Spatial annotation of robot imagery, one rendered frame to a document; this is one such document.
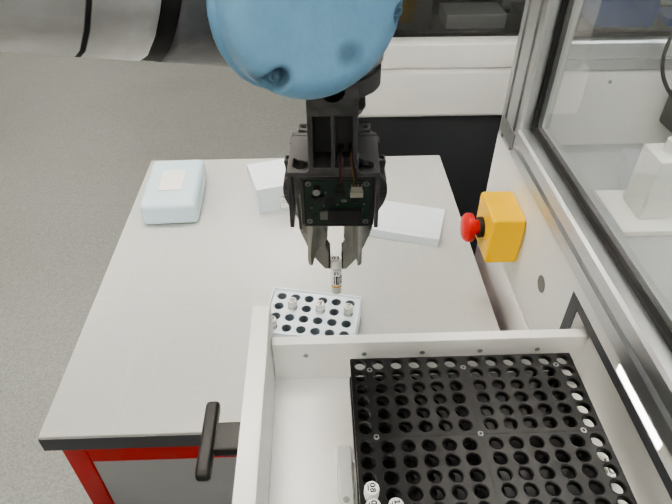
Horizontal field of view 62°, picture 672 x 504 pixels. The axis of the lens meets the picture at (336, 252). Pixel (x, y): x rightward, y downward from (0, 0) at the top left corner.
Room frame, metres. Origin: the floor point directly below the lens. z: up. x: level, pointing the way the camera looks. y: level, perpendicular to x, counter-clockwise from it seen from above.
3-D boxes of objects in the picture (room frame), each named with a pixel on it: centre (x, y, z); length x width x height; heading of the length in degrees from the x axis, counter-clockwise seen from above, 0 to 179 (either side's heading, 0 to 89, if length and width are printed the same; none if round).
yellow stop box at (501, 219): (0.61, -0.22, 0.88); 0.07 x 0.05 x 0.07; 2
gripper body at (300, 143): (0.40, 0.00, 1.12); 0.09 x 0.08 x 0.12; 179
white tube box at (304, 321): (0.52, 0.03, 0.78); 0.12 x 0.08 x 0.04; 81
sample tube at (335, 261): (0.43, 0.00, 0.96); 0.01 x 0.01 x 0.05
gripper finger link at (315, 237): (0.41, 0.02, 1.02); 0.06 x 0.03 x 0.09; 179
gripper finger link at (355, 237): (0.41, -0.02, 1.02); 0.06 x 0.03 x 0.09; 179
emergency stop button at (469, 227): (0.61, -0.19, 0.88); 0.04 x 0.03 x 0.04; 2
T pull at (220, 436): (0.27, 0.10, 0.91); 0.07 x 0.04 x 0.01; 2
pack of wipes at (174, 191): (0.84, 0.29, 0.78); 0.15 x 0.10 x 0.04; 4
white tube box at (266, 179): (0.86, 0.09, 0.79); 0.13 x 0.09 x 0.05; 108
